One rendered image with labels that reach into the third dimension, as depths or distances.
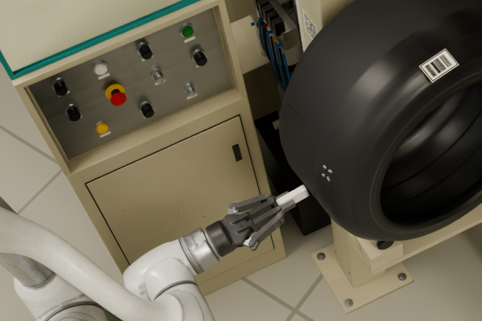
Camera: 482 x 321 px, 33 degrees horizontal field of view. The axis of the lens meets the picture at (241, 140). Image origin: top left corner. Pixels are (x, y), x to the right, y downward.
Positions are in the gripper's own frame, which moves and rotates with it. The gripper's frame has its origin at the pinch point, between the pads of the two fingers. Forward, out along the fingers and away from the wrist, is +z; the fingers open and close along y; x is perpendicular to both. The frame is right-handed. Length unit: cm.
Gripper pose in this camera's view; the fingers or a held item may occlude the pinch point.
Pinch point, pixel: (293, 198)
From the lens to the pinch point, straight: 178.9
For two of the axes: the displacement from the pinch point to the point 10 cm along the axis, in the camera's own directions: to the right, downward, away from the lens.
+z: 8.7, -4.9, 0.2
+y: -4.0, -6.8, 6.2
